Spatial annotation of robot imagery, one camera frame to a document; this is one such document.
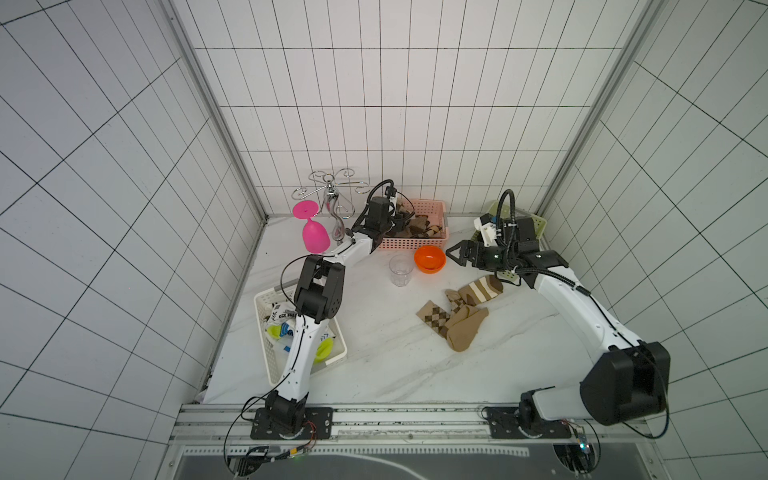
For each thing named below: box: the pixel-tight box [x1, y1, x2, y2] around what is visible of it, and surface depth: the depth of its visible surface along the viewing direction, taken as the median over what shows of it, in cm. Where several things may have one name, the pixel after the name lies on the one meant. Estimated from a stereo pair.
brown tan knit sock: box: [409, 214, 443, 237], surface depth 112 cm
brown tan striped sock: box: [458, 275, 504, 304], surface depth 99 cm
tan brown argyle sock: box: [416, 290, 465, 338], surface depth 94 cm
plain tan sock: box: [445, 305, 489, 352], surface depth 89 cm
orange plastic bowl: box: [414, 245, 447, 275], surface depth 103 cm
